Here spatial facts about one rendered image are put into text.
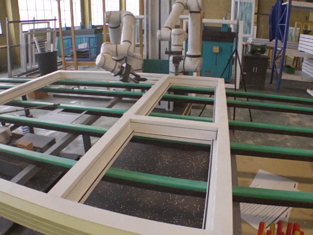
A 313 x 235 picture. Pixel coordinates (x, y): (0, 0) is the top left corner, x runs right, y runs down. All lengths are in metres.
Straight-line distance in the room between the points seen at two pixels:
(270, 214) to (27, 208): 0.86
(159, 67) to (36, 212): 2.21
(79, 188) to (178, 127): 0.48
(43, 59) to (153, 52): 3.74
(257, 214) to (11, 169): 1.22
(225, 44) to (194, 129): 4.43
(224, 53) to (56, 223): 5.03
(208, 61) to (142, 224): 4.96
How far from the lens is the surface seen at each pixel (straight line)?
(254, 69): 5.17
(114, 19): 2.13
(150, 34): 2.61
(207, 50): 5.29
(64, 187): 0.64
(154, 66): 2.60
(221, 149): 0.79
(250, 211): 1.00
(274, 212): 1.04
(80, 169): 0.70
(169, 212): 1.01
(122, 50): 1.63
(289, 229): 0.83
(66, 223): 0.55
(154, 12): 2.64
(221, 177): 0.66
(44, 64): 5.94
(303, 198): 0.79
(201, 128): 0.94
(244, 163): 1.29
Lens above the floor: 1.33
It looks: 23 degrees down
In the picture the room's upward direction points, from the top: straight up
